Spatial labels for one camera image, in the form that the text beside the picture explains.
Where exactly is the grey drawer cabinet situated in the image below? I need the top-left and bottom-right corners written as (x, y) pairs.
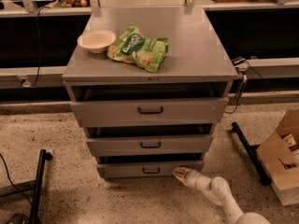
top-left (61, 5), bottom-right (239, 173)

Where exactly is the black hanging cable left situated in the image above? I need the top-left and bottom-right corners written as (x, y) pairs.
top-left (30, 5), bottom-right (50, 88)

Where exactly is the black right stand leg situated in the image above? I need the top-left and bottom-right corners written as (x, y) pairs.
top-left (232, 122), bottom-right (272, 186)

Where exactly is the grey drawer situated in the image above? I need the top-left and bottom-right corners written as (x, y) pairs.
top-left (97, 153), bottom-right (204, 179)
top-left (87, 124), bottom-right (213, 157)
top-left (68, 85), bottom-right (228, 127)

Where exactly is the cardboard box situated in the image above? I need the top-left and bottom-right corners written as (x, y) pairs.
top-left (257, 109), bottom-right (299, 205)

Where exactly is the black left stand leg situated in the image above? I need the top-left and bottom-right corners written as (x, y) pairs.
top-left (29, 149), bottom-right (52, 224)

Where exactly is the grey top drawer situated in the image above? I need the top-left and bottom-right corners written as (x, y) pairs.
top-left (68, 85), bottom-right (228, 127)

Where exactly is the black stand leg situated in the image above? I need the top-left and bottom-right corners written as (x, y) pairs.
top-left (232, 122), bottom-right (272, 186)
top-left (29, 149), bottom-right (52, 224)

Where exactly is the white bowl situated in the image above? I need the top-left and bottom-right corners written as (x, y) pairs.
top-left (77, 30), bottom-right (116, 54)

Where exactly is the black cable right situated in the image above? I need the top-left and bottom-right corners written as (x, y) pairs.
top-left (224, 56), bottom-right (272, 115)

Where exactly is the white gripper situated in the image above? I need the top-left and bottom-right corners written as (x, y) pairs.
top-left (172, 167), bottom-right (212, 192)

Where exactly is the green chip bag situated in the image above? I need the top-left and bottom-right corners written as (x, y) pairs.
top-left (107, 26), bottom-right (168, 73)

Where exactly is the grey middle drawer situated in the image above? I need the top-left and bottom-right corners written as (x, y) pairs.
top-left (87, 124), bottom-right (213, 157)

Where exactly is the black floor cable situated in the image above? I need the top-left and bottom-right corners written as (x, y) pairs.
top-left (0, 152), bottom-right (34, 207)

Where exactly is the grey bottom drawer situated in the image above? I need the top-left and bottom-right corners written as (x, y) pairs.
top-left (97, 153), bottom-right (204, 179)

